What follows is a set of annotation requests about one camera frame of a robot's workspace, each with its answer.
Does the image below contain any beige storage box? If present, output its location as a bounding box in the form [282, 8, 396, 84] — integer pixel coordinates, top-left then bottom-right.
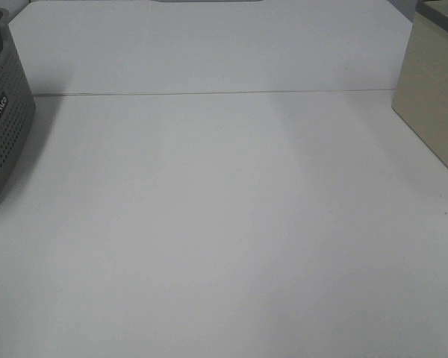
[392, 1, 448, 168]

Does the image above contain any grey perforated plastic basket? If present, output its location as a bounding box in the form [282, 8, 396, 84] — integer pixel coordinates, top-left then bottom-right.
[0, 8, 36, 194]

